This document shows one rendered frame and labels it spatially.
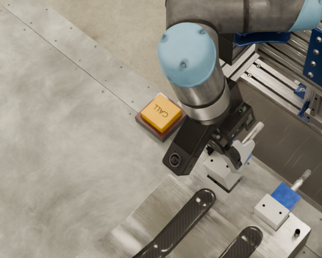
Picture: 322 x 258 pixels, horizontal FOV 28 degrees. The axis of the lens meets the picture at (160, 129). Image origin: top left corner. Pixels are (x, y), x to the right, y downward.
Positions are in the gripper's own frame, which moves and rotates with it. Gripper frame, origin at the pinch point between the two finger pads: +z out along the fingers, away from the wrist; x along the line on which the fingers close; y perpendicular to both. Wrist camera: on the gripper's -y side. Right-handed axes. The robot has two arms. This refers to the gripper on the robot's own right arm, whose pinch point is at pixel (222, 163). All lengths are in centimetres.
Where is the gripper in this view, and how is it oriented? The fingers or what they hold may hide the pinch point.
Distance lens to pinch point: 114.4
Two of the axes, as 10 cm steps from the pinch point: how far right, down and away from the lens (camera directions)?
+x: -7.1, -5.1, 4.9
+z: 2.7, 4.4, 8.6
